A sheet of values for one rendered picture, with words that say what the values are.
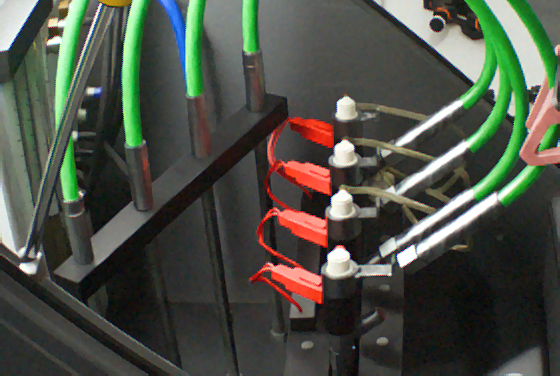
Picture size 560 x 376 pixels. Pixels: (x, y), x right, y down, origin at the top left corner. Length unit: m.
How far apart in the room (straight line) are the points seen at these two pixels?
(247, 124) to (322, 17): 0.13
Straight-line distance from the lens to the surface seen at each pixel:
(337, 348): 1.00
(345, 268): 0.95
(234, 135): 1.12
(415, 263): 0.94
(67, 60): 0.89
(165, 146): 1.28
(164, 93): 1.25
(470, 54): 1.53
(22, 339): 0.59
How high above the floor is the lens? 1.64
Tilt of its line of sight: 30 degrees down
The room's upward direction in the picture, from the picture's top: 5 degrees counter-clockwise
